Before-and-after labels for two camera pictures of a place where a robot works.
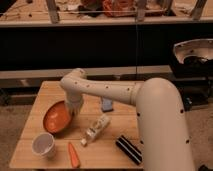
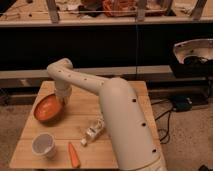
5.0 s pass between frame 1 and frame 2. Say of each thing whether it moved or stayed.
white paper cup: stayed
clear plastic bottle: stayed
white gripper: moved
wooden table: stayed
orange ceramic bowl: moved
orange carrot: stayed
